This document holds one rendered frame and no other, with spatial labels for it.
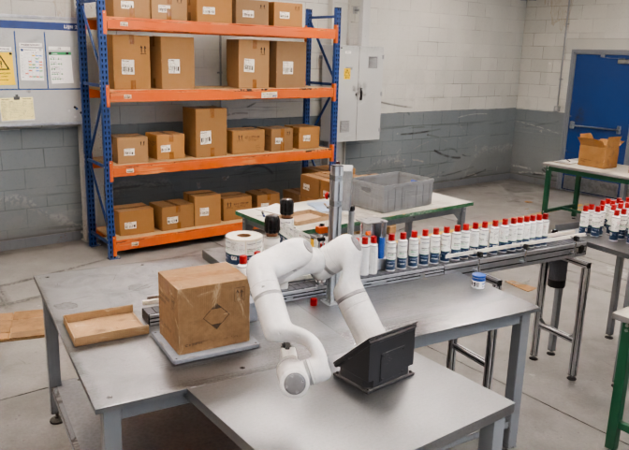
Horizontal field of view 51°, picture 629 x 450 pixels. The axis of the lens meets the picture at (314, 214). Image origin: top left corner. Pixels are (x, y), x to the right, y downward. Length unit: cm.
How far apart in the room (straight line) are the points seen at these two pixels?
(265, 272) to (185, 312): 62
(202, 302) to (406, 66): 744
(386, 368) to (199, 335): 74
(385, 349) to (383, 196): 284
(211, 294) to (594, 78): 892
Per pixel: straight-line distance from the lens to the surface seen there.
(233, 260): 358
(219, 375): 255
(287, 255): 216
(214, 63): 785
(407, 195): 534
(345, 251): 252
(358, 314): 250
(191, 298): 260
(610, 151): 847
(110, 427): 249
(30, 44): 698
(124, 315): 312
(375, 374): 244
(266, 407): 235
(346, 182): 308
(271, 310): 201
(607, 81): 1080
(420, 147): 1007
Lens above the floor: 200
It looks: 14 degrees down
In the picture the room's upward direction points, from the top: 2 degrees clockwise
